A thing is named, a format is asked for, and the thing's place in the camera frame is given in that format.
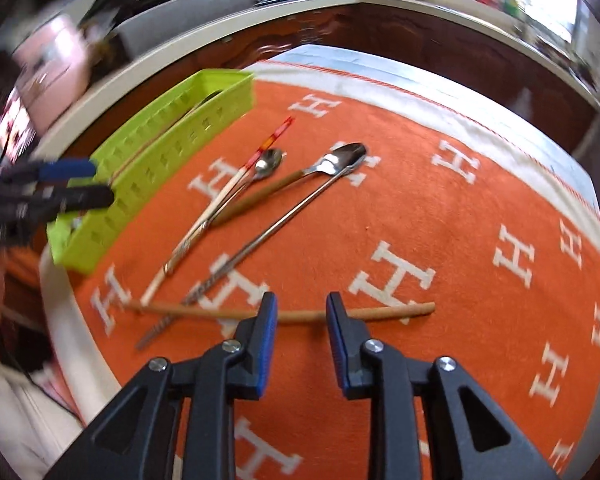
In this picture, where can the long metal spoon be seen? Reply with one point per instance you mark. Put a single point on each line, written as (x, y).
(350, 156)

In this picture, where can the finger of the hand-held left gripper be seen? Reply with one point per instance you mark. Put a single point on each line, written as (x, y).
(65, 169)
(80, 198)

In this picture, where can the pink box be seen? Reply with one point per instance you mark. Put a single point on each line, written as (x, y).
(55, 70)

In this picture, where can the green plastic utensil tray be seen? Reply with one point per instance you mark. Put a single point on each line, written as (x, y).
(145, 160)

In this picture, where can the orange printed blanket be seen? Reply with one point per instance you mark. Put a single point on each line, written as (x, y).
(430, 240)

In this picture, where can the red striped cream chopstick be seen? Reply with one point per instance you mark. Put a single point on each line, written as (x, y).
(270, 146)

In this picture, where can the brown wooden chopstick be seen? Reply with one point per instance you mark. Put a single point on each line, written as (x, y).
(380, 312)

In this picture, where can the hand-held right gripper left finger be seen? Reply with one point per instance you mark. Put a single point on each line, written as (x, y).
(265, 350)

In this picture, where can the person's white clothing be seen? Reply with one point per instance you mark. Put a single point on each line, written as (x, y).
(15, 420)

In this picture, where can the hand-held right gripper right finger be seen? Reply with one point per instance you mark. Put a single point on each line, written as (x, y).
(337, 350)

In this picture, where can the small metal spoon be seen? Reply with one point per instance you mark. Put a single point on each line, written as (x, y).
(270, 164)

